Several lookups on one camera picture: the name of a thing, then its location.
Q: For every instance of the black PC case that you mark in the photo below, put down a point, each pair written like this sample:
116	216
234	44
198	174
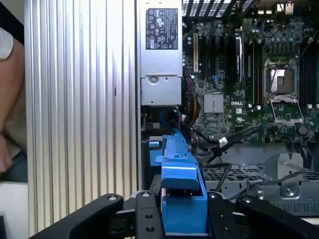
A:
286	154

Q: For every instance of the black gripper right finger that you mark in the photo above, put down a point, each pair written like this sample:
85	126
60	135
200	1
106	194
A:
269	219

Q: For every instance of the CPU socket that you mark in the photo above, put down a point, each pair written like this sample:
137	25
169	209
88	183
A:
282	79

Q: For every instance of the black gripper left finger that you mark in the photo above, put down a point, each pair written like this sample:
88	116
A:
97	216

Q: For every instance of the blue disk carrier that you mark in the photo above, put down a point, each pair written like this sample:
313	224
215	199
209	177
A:
179	174

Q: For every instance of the silver chipset heatsink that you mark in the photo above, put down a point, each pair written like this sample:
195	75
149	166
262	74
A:
213	103

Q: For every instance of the green motherboard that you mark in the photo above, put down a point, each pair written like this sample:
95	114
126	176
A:
224	119

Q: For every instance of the grey metal disk bay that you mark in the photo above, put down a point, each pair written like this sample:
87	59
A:
286	169

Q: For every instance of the person's hand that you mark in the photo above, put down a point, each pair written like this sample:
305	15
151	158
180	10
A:
4	154

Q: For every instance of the metal socket cover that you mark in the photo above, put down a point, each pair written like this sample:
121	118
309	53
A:
275	113

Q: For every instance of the silver power supply unit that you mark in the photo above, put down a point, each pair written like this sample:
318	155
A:
160	87

